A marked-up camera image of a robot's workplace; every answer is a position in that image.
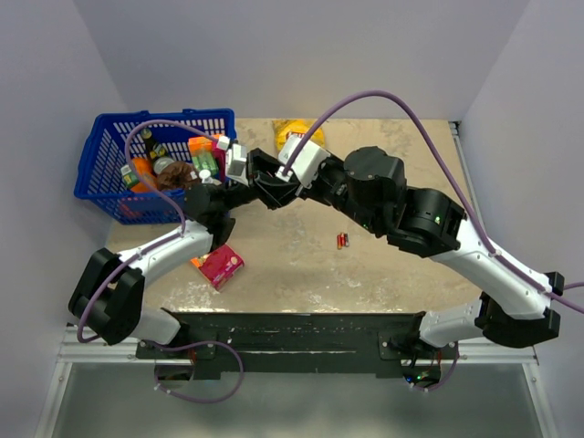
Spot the pink orange candy box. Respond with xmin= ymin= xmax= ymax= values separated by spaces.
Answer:
xmin=190 ymin=245 xmax=245 ymax=291

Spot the blue plastic shopping basket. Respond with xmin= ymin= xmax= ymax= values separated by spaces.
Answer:
xmin=74 ymin=108 xmax=236 ymax=224

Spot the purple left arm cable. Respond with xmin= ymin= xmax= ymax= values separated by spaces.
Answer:
xmin=76 ymin=119 xmax=224 ymax=344

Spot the dark glass bottle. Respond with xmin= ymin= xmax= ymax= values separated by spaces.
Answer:
xmin=140 ymin=128 xmax=174 ymax=175

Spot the orange green snack box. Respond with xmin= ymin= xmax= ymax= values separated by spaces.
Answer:
xmin=188 ymin=134 xmax=221 ymax=175

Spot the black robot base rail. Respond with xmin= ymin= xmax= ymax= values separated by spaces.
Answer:
xmin=137 ymin=312 xmax=456 ymax=384

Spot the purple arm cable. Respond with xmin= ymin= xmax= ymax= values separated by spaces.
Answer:
xmin=76 ymin=119 xmax=224 ymax=344
xmin=283 ymin=89 xmax=584 ymax=316

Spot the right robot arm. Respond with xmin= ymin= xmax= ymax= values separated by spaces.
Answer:
xmin=292 ymin=142 xmax=560 ymax=359

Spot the orange juice carton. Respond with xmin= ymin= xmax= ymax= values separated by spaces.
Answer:
xmin=120 ymin=157 xmax=156 ymax=193

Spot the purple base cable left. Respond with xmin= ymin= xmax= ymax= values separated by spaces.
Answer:
xmin=153 ymin=339 xmax=245 ymax=405

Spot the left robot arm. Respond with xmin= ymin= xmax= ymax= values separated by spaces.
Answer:
xmin=68 ymin=147 xmax=313 ymax=358

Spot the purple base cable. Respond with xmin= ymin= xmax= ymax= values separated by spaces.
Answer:
xmin=408 ymin=341 xmax=461 ymax=393
xmin=153 ymin=339 xmax=245 ymax=405

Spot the small white-capped bottle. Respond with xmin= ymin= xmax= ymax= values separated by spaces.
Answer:
xmin=198 ymin=169 xmax=221 ymax=185

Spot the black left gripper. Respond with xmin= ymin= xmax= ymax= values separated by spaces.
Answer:
xmin=220 ymin=149 xmax=300 ymax=214

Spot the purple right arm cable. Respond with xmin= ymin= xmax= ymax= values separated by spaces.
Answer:
xmin=283 ymin=89 xmax=584 ymax=316

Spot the brown round package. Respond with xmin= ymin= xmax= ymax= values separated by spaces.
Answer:
xmin=157 ymin=162 xmax=201 ymax=191

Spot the yellow Lays chips bag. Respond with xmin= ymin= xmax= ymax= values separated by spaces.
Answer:
xmin=272 ymin=119 xmax=315 ymax=151

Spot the aluminium frame rail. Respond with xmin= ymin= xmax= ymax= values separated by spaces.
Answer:
xmin=449 ymin=121 xmax=558 ymax=437

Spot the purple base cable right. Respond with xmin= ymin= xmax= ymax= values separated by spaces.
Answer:
xmin=408 ymin=341 xmax=461 ymax=393

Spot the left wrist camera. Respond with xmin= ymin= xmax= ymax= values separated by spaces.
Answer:
xmin=214 ymin=135 xmax=249 ymax=187

